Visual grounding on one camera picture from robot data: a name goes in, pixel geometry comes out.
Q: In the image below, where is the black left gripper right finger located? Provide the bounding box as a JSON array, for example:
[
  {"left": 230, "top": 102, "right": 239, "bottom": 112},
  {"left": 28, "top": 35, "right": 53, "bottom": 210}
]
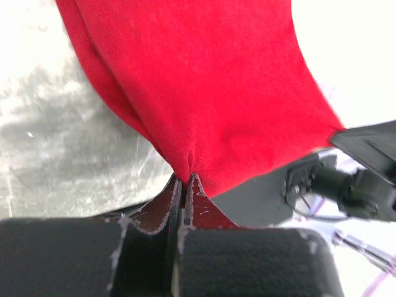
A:
[{"left": 173, "top": 174, "right": 344, "bottom": 296}]

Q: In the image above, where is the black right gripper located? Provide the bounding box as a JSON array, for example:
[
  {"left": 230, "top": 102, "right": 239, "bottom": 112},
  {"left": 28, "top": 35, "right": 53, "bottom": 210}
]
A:
[{"left": 283, "top": 121, "right": 395, "bottom": 223}]

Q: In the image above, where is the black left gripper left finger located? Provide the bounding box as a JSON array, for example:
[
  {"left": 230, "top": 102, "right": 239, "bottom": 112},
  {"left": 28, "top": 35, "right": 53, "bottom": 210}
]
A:
[{"left": 1, "top": 178, "right": 182, "bottom": 296}]

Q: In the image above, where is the aluminium frame rail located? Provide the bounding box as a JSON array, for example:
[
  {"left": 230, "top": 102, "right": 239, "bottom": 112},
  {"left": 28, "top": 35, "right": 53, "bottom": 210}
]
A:
[{"left": 332, "top": 230, "right": 395, "bottom": 277}]

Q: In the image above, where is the red t shirt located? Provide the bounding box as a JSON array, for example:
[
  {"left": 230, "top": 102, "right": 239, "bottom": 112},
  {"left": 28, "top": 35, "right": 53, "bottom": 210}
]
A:
[{"left": 57, "top": 1, "right": 343, "bottom": 197}]

